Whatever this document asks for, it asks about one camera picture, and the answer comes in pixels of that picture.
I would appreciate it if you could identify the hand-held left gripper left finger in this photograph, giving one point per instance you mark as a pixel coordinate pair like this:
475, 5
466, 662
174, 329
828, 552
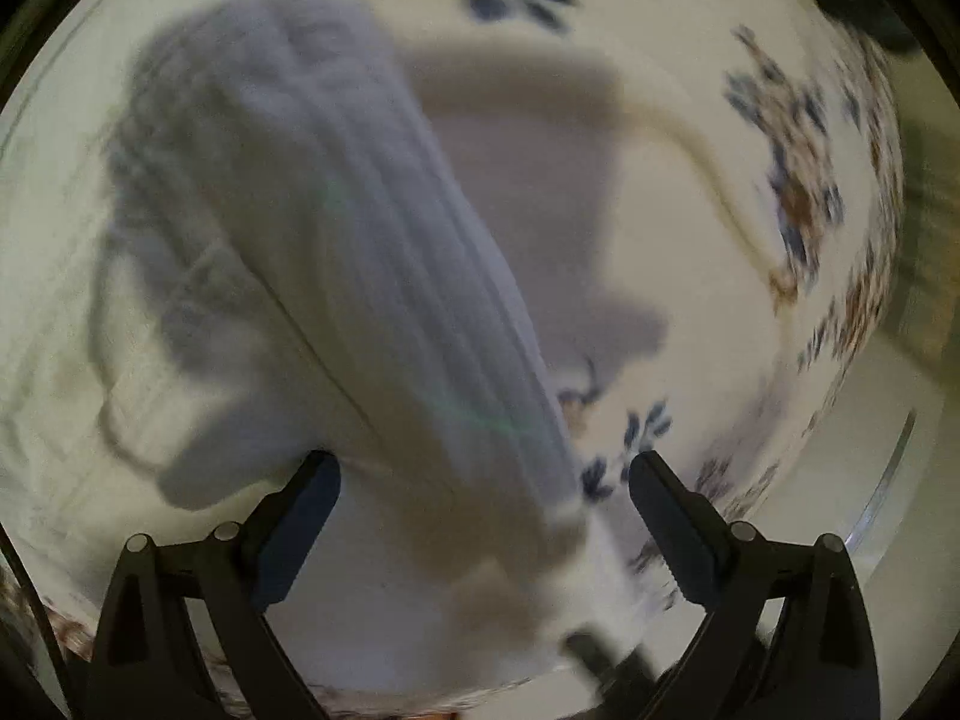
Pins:
296, 517

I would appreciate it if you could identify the floral bedsheet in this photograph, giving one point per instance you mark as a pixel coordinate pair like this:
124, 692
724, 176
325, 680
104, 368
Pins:
690, 165

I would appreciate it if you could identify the white pants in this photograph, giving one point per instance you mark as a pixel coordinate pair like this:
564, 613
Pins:
315, 240

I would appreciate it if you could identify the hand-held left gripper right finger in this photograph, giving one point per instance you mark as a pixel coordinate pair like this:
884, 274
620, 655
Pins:
671, 521

